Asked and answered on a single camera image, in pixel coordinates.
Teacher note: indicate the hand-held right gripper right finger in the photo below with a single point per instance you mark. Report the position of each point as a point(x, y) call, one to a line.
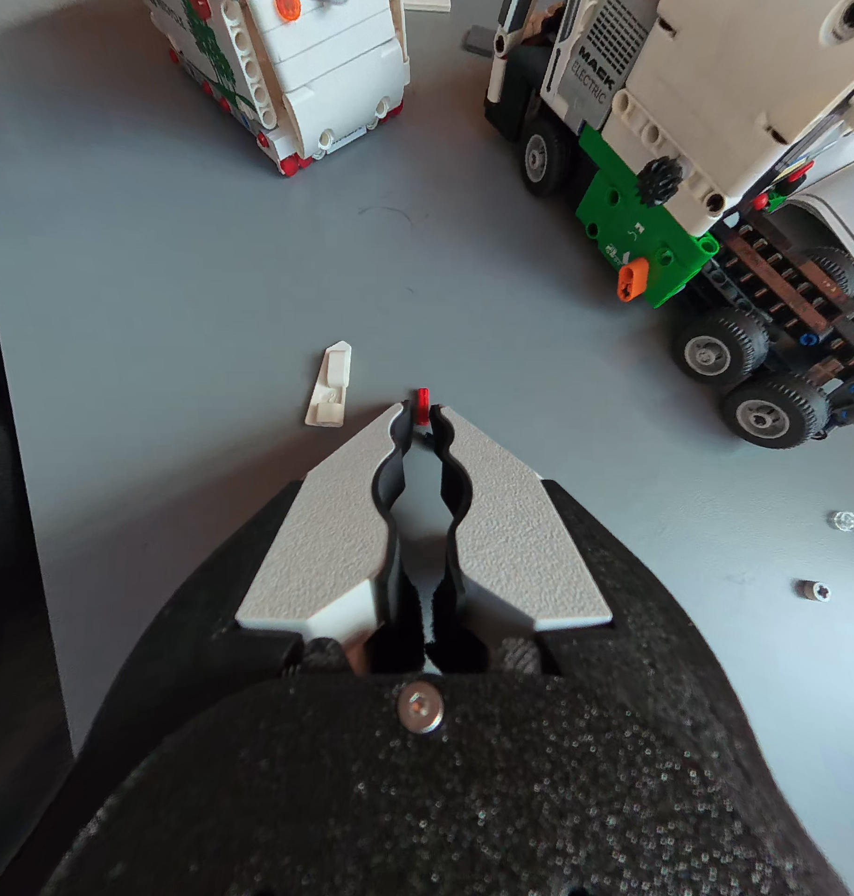
point(532, 546)

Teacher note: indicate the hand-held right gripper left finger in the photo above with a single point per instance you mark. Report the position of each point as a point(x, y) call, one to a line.
point(308, 546)

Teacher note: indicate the translucent red round lego stud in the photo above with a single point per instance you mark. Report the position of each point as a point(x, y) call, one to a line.
point(423, 406)

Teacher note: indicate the white curved lego piece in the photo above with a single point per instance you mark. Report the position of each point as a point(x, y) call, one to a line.
point(337, 364)

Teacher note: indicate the clear round lego stud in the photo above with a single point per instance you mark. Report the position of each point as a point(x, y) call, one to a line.
point(845, 522)

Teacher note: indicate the white lego truck container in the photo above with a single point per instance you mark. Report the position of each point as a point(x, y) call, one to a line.
point(329, 63)

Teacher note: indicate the white and green lego truck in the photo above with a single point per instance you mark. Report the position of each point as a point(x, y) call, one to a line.
point(734, 70)

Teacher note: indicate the white long lego beam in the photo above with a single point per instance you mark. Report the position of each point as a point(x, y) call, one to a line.
point(430, 5)

